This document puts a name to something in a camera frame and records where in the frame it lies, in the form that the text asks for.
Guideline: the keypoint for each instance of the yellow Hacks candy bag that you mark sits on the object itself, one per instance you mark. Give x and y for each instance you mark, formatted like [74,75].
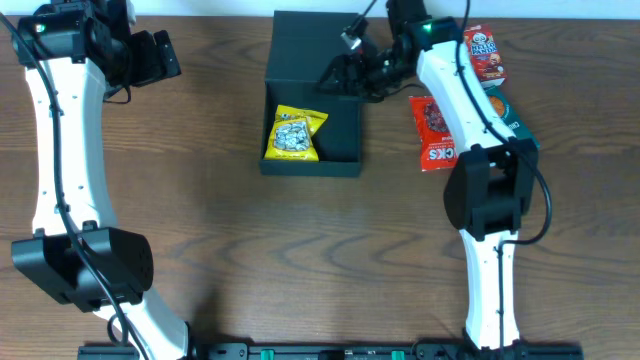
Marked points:
[292,132]

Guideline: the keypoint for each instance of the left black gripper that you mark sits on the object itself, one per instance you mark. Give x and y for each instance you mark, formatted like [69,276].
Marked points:
[163,55]

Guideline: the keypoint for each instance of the red Hello Panda box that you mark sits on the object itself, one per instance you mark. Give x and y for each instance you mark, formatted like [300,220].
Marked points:
[484,55]

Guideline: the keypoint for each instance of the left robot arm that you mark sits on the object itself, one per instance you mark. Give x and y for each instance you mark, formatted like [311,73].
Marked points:
[77,56]

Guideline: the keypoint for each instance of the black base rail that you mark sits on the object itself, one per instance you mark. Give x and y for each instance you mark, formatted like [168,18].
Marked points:
[423,351]

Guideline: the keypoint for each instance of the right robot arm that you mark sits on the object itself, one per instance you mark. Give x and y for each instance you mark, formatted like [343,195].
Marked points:
[490,188]

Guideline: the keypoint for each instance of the teal Chunkies box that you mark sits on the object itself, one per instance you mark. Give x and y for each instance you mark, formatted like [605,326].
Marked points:
[509,115]

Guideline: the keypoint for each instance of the red Hacks candy bag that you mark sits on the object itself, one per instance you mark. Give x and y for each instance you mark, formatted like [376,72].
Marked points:
[437,145]

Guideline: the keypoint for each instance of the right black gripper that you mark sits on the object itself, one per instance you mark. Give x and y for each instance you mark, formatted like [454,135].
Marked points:
[353,73]

